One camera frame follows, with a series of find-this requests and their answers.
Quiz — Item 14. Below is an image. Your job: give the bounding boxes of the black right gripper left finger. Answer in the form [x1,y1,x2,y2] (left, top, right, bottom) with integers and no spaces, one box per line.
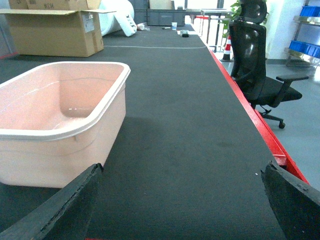
[0,163,104,240]

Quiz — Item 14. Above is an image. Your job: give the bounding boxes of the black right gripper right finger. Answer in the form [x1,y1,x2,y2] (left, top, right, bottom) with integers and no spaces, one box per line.
[261,161,320,240]

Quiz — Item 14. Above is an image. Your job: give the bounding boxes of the open cardboard box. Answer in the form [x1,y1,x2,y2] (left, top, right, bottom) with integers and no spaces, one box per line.
[0,8,115,57]

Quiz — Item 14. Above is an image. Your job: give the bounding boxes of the pink plastic tub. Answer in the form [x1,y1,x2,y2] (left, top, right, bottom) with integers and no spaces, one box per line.
[0,61,131,188]

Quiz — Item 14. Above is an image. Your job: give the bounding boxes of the dark grey mat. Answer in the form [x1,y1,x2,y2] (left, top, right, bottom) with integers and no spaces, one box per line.
[0,24,287,240]

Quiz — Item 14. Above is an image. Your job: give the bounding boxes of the small blue bin far right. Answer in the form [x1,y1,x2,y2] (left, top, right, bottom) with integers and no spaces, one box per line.
[289,40,320,59]

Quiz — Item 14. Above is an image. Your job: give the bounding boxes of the red white traffic cone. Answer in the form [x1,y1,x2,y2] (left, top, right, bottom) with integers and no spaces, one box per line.
[220,35,234,62]

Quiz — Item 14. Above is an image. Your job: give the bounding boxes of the black office chair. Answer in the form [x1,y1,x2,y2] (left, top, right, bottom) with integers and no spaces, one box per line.
[228,0,310,130]

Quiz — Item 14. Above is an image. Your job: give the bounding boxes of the white foam roll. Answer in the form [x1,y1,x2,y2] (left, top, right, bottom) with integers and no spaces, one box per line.
[99,0,138,37]

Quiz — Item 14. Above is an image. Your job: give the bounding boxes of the green potted plant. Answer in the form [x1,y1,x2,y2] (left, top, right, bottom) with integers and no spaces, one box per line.
[222,0,269,38]

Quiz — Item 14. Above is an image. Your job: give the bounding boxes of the grey storage crate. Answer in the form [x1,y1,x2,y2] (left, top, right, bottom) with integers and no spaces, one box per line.
[146,9,186,26]

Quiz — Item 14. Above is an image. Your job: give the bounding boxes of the white paper cup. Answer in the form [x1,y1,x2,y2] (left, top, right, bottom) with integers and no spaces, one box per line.
[171,22,178,31]

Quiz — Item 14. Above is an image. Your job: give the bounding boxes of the red metal table frame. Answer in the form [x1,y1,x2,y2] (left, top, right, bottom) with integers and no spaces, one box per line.
[192,14,310,186]

